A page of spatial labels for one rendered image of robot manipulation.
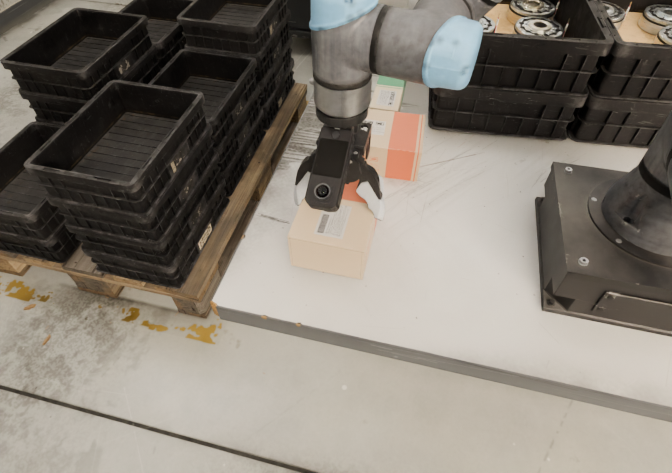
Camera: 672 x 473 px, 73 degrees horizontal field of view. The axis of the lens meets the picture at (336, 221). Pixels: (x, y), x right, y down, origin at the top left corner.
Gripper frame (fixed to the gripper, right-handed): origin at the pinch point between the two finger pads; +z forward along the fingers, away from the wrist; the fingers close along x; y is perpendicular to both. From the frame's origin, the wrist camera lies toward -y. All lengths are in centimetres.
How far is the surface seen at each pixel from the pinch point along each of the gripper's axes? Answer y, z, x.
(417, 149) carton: 19.5, -0.4, -10.7
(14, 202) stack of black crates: 25, 50, 113
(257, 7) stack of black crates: 131, 27, 66
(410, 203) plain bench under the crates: 12.6, 7.1, -11.2
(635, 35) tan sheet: 64, -6, -54
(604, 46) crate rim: 37, -15, -40
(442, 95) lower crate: 34.7, -2.9, -13.6
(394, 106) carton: 34.3, 1.0, -4.1
